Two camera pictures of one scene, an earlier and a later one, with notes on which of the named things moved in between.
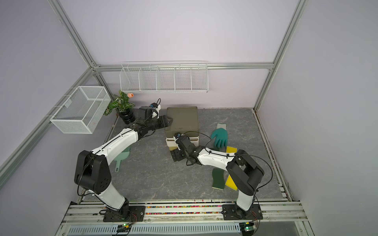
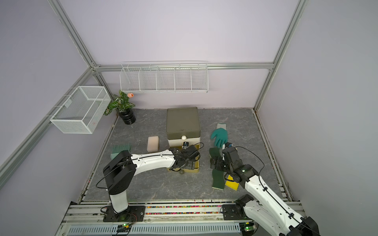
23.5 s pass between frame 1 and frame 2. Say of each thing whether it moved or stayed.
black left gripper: moved
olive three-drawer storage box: stayed
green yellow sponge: stayed
